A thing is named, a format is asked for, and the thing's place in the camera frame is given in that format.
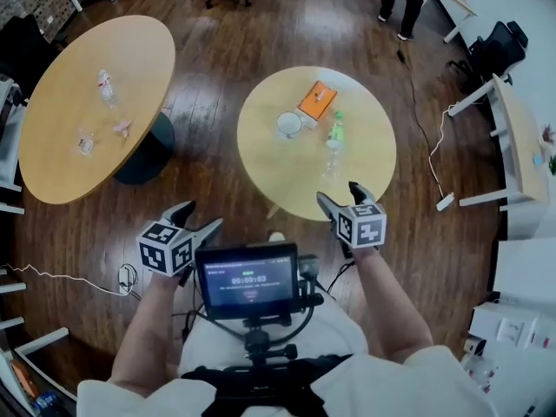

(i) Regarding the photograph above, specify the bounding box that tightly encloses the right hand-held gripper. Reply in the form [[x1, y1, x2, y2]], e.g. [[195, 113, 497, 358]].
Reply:
[[315, 181, 387, 259]]

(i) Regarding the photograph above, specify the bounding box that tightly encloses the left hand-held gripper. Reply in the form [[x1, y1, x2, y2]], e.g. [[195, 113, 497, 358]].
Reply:
[[136, 201, 224, 287]]

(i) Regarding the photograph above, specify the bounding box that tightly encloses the green label plastic bottle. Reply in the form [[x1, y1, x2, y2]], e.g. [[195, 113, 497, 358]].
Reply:
[[320, 109, 348, 180]]

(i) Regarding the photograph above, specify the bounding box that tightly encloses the white cup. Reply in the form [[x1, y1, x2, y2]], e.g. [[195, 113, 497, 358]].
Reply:
[[275, 111, 304, 141]]

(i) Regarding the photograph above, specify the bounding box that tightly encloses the orange box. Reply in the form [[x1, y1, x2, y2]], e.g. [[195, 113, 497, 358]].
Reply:
[[295, 80, 339, 130]]

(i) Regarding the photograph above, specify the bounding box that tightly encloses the person's right forearm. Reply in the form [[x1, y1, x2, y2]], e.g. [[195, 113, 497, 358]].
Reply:
[[349, 244, 435, 359]]

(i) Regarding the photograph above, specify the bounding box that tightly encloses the person's left forearm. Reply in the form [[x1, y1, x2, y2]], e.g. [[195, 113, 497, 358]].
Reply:
[[108, 270, 199, 386]]

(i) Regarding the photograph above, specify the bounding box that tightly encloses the small round wooden table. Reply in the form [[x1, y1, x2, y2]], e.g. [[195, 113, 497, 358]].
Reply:
[[236, 66, 398, 222]]

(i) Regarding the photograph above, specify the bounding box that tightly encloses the black monitor screen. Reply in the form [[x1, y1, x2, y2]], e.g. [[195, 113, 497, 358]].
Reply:
[[194, 242, 300, 321]]

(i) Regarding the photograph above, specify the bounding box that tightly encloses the white power adapter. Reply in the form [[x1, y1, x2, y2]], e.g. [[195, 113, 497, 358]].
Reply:
[[117, 263, 139, 297]]

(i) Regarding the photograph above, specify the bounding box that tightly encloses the clear glass cup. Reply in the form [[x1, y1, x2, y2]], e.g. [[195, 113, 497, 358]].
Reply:
[[76, 128, 96, 155]]

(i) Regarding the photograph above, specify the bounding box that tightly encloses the red label plastic bottle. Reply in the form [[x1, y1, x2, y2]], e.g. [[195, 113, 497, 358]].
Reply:
[[96, 69, 119, 110]]

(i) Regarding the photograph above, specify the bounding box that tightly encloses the black chest harness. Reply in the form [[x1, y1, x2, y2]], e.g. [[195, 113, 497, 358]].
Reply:
[[181, 354, 354, 417]]

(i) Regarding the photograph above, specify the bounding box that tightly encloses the white shelf unit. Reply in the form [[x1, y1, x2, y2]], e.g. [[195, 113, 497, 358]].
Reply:
[[0, 317, 79, 417]]

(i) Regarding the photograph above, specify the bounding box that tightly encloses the white cabinet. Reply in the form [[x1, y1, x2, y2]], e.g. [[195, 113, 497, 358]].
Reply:
[[467, 232, 556, 417]]

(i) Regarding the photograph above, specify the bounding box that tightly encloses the person's white shirt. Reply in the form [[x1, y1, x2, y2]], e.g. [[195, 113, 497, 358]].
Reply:
[[76, 295, 497, 417]]

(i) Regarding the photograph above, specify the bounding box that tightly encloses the large oval wooden table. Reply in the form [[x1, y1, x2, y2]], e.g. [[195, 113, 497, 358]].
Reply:
[[17, 14, 176, 206]]

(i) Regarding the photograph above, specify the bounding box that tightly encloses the flat orange carton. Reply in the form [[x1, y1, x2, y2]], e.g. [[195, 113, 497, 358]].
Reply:
[[10, 358, 40, 399]]

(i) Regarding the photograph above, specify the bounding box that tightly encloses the blue bottle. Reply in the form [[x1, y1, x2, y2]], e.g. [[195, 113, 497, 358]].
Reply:
[[34, 391, 60, 412]]

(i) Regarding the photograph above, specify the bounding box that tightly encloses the white cable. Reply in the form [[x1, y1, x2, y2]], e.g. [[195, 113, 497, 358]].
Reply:
[[0, 263, 127, 295], [428, 104, 457, 199]]

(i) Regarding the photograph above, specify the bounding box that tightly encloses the black floor cable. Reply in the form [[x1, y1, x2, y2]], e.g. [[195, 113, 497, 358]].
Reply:
[[395, 36, 435, 147]]

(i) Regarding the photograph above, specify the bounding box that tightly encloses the black monitor mount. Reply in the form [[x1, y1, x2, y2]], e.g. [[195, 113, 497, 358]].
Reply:
[[241, 253, 326, 367]]

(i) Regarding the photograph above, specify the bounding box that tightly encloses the white shelf frame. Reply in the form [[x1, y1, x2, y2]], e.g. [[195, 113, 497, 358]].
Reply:
[[0, 76, 27, 216]]

